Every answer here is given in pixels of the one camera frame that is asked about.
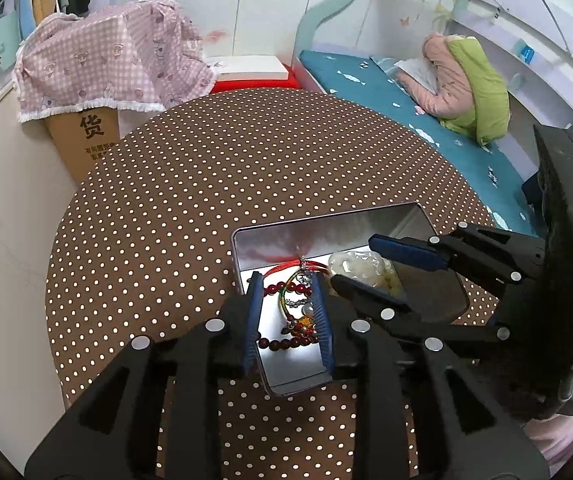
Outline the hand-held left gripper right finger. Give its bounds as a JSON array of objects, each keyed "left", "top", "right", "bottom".
[{"left": 309, "top": 272, "right": 552, "bottom": 480}]

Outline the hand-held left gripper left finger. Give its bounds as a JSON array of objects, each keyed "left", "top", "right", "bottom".
[{"left": 24, "top": 271, "right": 267, "bottom": 480}]

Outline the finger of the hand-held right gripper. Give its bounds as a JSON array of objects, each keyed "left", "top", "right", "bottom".
[
  {"left": 368, "top": 224, "right": 550, "bottom": 286},
  {"left": 329, "top": 275, "right": 517, "bottom": 358}
]

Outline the red string charm bangle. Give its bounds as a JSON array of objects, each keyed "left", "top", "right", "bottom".
[{"left": 266, "top": 256, "right": 331, "bottom": 335}]

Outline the white pearl bracelet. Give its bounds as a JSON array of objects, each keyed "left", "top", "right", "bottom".
[{"left": 327, "top": 251, "right": 398, "bottom": 293}]

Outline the dark wooden bead bracelet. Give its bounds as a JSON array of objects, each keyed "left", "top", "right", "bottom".
[{"left": 255, "top": 317, "right": 320, "bottom": 357}]

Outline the silver metal tin box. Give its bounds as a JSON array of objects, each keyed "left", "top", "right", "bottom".
[{"left": 230, "top": 201, "right": 471, "bottom": 397}]

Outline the person's right forearm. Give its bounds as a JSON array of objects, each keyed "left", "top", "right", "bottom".
[{"left": 521, "top": 400, "right": 573, "bottom": 466}]

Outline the brown polka dot tablecloth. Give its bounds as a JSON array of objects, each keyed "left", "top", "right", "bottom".
[{"left": 45, "top": 87, "right": 505, "bottom": 480}]

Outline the teal bed mattress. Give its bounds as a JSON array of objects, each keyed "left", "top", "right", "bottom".
[{"left": 299, "top": 50, "right": 542, "bottom": 238}]

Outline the pink jacket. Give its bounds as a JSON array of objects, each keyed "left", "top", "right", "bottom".
[{"left": 397, "top": 31, "right": 472, "bottom": 121}]

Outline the brown cardboard box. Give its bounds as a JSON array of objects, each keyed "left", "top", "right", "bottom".
[{"left": 46, "top": 102, "right": 122, "bottom": 183}]

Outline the white flat box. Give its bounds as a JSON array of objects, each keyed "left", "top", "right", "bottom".
[{"left": 205, "top": 55, "right": 287, "bottom": 82}]

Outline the white cabinet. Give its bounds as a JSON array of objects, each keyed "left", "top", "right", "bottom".
[{"left": 0, "top": 77, "right": 74, "bottom": 411}]

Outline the pink checked cloth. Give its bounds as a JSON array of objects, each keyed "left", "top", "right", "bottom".
[{"left": 12, "top": 0, "right": 217, "bottom": 123}]

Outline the light blue hanging shirt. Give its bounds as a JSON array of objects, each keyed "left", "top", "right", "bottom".
[{"left": 16, "top": 0, "right": 37, "bottom": 41}]

